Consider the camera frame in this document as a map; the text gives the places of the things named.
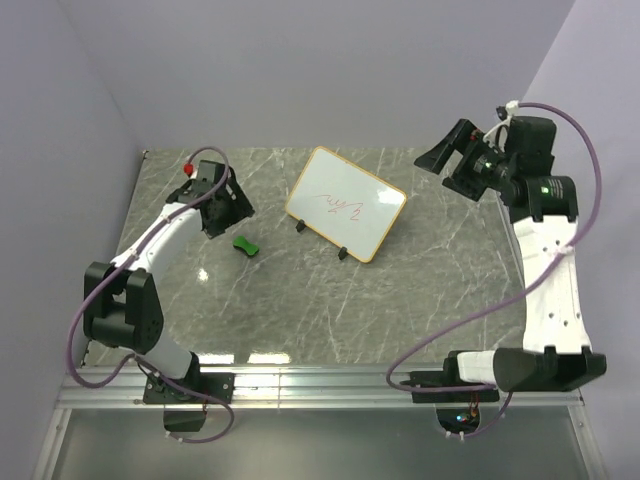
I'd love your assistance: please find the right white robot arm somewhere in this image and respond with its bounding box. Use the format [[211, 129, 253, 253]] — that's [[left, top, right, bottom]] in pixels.
[[414, 101, 607, 400]]

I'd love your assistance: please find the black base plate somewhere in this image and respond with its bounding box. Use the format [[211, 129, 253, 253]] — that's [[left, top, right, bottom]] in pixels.
[[400, 371, 500, 404], [142, 372, 235, 405]]

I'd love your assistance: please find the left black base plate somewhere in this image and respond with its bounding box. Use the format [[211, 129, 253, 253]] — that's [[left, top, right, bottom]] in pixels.
[[142, 372, 235, 405]]

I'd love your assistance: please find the orange framed whiteboard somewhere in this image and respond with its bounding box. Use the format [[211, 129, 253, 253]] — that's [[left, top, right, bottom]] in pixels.
[[285, 146, 407, 263]]

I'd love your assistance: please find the aluminium mounting rail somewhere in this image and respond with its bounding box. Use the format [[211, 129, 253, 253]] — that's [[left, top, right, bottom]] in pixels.
[[54, 364, 586, 411]]

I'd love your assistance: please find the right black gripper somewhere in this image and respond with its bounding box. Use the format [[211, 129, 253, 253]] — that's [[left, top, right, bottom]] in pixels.
[[413, 118, 516, 201]]

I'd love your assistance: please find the green whiteboard eraser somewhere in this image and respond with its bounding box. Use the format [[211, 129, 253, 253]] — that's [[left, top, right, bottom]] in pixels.
[[232, 235, 260, 258]]

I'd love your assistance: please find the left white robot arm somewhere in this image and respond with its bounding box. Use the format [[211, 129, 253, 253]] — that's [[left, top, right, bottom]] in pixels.
[[78, 158, 254, 402]]

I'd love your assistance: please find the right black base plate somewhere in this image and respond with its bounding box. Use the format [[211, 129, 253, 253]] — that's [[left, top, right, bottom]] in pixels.
[[400, 371, 500, 404]]

